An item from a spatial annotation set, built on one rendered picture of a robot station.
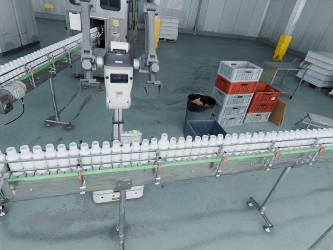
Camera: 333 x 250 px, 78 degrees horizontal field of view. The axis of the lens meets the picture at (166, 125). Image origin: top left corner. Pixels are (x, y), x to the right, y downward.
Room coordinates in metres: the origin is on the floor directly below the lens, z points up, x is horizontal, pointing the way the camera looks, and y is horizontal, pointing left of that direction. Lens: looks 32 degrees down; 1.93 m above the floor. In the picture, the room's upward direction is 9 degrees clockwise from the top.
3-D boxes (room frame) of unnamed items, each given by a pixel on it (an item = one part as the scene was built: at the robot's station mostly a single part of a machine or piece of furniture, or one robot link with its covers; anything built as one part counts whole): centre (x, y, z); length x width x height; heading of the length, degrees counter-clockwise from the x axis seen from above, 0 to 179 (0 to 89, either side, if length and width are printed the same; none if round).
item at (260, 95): (3.88, -1.71, 0.55); 0.61 x 0.41 x 0.22; 114
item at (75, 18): (4.39, 2.14, 1.22); 0.23 x 0.04 x 0.32; 93
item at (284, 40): (10.31, -4.66, 0.55); 0.40 x 0.40 x 1.10; 21
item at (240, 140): (1.24, -0.55, 1.08); 0.06 x 0.06 x 0.17
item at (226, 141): (1.20, -0.44, 1.08); 0.06 x 0.06 x 0.17
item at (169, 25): (10.96, 0.93, 0.50); 1.24 x 1.03 x 1.00; 114
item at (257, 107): (3.88, -1.70, 0.33); 0.61 x 0.41 x 0.22; 114
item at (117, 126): (1.67, 0.47, 0.65); 0.11 x 0.11 x 0.40; 20
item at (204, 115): (2.94, -0.48, 0.32); 0.45 x 0.45 x 0.64
